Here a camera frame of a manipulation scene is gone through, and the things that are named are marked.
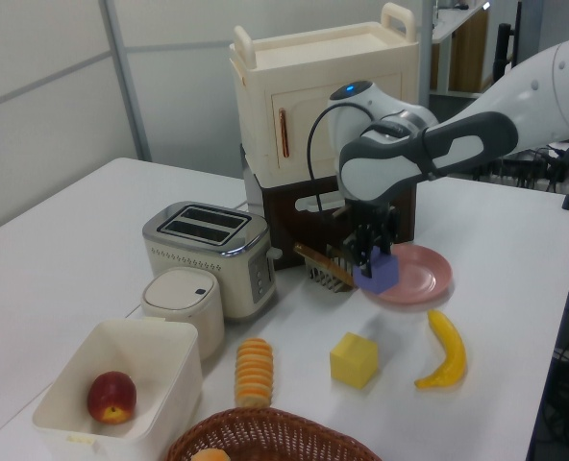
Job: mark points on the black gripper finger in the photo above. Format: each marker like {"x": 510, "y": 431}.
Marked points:
{"x": 368, "y": 254}
{"x": 386, "y": 240}

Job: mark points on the purple cube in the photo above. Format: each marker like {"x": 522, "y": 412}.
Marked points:
{"x": 383, "y": 278}

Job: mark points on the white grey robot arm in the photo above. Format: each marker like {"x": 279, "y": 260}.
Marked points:
{"x": 457, "y": 144}

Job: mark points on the yellow cube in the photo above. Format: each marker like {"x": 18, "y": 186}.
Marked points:
{"x": 354, "y": 360}

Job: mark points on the pink plate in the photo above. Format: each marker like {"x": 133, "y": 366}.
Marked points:
{"x": 424, "y": 274}

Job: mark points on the dark brown base box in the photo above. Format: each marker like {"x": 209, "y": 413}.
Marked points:
{"x": 284, "y": 225}

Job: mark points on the yellow banana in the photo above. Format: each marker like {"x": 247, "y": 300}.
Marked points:
{"x": 450, "y": 346}

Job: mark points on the black power strip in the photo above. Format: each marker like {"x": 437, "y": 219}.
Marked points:
{"x": 529, "y": 168}

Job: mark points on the striped long bread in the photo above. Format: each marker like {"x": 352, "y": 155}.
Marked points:
{"x": 254, "y": 374}

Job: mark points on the chrome cream toaster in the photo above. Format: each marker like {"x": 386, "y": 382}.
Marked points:
{"x": 193, "y": 264}

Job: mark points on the small white lidded bin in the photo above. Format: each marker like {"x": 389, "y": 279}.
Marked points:
{"x": 183, "y": 298}

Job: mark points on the cream toy cabinet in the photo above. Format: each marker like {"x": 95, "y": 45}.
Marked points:
{"x": 313, "y": 62}

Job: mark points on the wooden office desk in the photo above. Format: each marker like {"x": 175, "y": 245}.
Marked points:
{"x": 464, "y": 53}

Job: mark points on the brown wicker basket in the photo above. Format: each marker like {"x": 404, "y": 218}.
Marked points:
{"x": 265, "y": 437}

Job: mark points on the white plastic storage box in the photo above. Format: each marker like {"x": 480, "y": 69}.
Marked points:
{"x": 169, "y": 346}

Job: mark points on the black monitor stand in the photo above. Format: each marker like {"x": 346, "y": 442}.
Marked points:
{"x": 503, "y": 43}

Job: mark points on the golden bread roll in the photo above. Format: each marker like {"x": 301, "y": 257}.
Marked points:
{"x": 210, "y": 455}

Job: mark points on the red apple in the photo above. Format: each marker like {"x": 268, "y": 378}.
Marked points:
{"x": 111, "y": 396}

